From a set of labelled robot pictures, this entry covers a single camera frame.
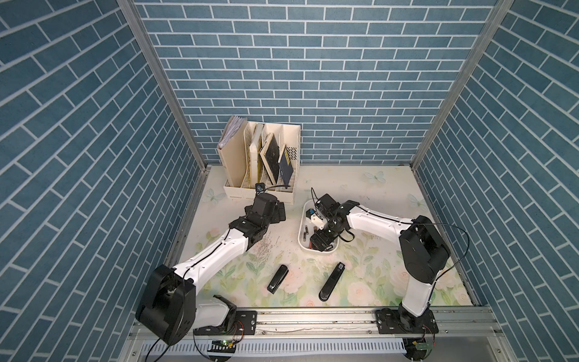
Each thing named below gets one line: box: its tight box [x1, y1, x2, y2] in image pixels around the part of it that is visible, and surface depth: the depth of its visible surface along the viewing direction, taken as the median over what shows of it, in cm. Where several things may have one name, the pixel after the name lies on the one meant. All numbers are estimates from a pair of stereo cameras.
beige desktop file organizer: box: [217, 115, 302, 205], surface depth 103 cm
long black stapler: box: [318, 261, 346, 302], surface depth 81 cm
